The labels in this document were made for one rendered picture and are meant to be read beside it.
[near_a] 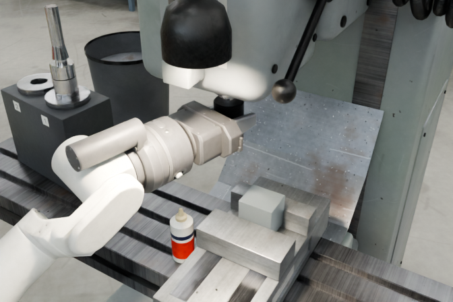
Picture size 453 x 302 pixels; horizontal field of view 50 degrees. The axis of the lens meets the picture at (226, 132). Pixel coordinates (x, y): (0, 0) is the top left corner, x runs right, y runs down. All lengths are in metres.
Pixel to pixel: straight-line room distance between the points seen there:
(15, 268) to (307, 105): 0.71
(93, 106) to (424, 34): 0.65
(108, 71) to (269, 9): 2.11
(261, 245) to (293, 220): 0.10
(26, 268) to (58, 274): 1.67
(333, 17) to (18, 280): 0.54
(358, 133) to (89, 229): 0.66
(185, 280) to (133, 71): 1.93
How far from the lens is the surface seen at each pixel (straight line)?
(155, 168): 0.63
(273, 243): 0.77
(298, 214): 0.83
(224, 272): 0.78
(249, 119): 0.74
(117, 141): 0.60
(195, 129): 0.68
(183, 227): 0.84
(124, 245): 0.94
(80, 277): 2.26
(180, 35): 0.47
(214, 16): 0.47
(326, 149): 1.09
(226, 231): 0.79
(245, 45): 0.58
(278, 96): 0.57
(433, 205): 2.73
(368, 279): 0.92
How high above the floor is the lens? 1.60
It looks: 31 degrees down
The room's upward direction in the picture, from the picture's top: straight up
